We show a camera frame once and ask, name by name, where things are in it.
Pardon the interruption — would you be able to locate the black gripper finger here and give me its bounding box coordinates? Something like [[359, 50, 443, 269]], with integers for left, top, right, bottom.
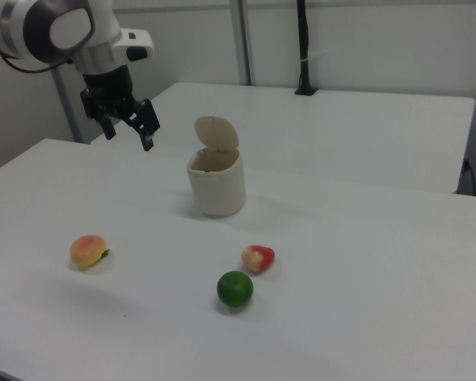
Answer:
[[122, 98, 161, 153], [98, 110, 117, 141]]

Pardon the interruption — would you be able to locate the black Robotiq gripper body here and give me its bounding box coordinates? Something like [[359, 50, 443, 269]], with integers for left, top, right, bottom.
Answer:
[[79, 64, 138, 121]]

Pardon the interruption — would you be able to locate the beige garbage bin lid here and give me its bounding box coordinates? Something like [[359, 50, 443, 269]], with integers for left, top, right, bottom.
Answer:
[[194, 115, 240, 152]]

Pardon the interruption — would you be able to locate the cream garbage bin body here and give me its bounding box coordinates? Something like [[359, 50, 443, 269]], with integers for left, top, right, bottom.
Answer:
[[186, 147, 247, 217]]

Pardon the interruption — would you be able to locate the toy peach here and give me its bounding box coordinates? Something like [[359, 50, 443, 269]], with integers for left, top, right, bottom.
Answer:
[[69, 234, 111, 270]]

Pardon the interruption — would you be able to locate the toy strawberry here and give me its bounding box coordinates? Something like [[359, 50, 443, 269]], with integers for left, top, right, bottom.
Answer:
[[240, 244, 276, 274]]

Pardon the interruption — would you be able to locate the green toy lime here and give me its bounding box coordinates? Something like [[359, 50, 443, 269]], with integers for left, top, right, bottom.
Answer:
[[216, 270, 255, 308]]

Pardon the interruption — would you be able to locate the grey metal frame post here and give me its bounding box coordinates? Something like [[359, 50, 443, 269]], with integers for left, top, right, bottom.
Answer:
[[47, 67, 85, 144], [228, 0, 257, 87]]

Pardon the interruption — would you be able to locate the dark gripper cable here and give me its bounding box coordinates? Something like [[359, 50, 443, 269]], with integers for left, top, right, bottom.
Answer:
[[0, 53, 75, 75]]

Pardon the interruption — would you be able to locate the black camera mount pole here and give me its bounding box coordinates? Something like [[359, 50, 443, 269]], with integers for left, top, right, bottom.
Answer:
[[294, 0, 318, 97]]

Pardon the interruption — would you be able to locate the dark wall cable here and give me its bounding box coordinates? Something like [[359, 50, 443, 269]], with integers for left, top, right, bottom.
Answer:
[[462, 157, 476, 197]]

